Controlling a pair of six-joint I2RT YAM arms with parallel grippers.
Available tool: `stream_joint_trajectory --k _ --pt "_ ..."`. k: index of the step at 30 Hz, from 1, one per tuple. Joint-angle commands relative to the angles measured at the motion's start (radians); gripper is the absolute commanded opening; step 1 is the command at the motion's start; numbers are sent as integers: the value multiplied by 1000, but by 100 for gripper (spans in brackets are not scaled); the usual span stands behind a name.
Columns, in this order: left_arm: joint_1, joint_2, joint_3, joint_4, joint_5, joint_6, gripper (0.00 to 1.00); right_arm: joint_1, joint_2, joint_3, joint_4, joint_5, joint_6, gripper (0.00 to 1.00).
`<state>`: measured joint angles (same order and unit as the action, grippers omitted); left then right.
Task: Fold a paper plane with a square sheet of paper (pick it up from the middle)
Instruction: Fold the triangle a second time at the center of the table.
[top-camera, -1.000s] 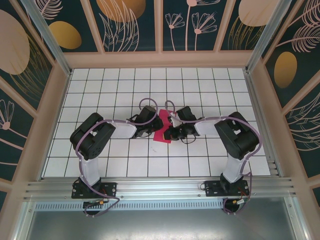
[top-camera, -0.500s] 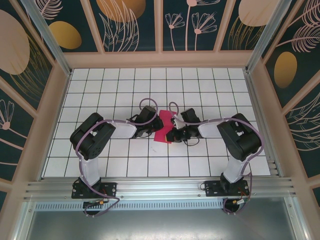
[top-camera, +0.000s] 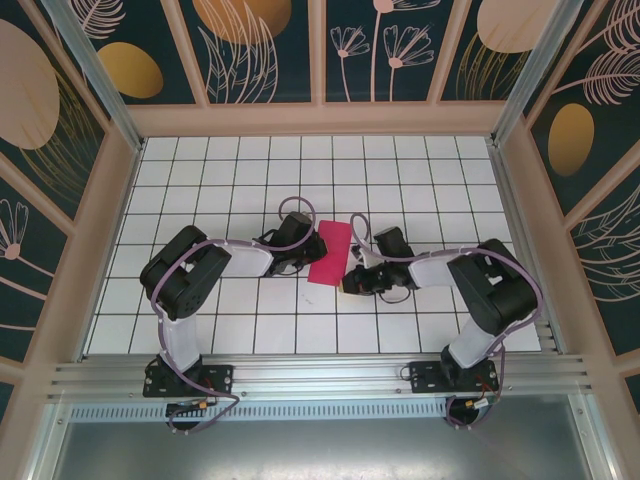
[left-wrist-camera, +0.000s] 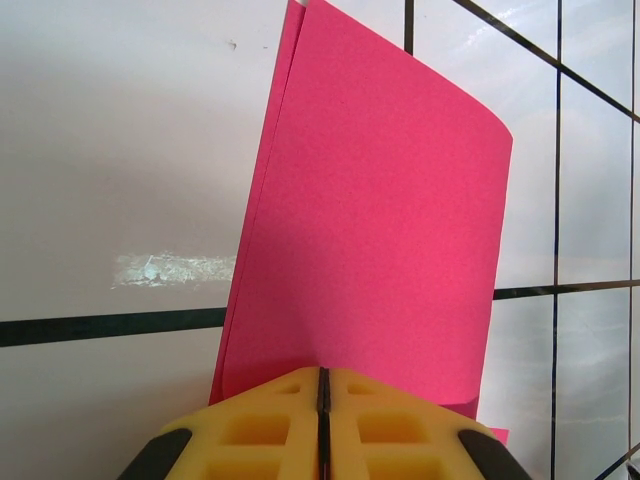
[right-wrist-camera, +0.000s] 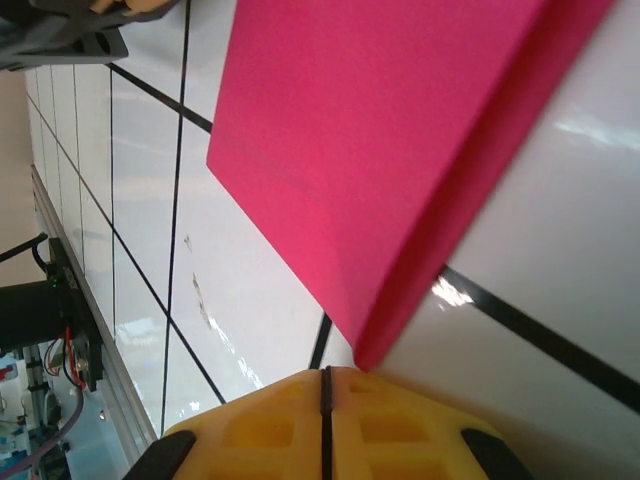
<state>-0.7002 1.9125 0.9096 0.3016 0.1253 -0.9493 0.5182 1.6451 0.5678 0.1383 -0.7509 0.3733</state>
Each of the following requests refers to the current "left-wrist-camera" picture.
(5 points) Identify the pink paper sheet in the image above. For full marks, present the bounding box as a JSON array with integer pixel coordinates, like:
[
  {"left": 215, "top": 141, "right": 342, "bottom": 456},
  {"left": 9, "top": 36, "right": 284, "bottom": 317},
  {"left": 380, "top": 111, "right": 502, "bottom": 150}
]
[{"left": 208, "top": 0, "right": 515, "bottom": 446}]

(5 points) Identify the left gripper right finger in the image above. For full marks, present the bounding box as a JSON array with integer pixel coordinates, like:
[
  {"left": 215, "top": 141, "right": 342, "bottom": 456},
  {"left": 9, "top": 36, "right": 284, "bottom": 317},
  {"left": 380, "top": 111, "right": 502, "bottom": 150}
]
[{"left": 319, "top": 366, "right": 537, "bottom": 480}]

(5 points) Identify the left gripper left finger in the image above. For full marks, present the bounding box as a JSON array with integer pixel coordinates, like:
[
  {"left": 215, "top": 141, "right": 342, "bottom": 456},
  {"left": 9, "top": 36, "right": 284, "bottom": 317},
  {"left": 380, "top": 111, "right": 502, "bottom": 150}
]
[{"left": 117, "top": 366, "right": 327, "bottom": 480}]

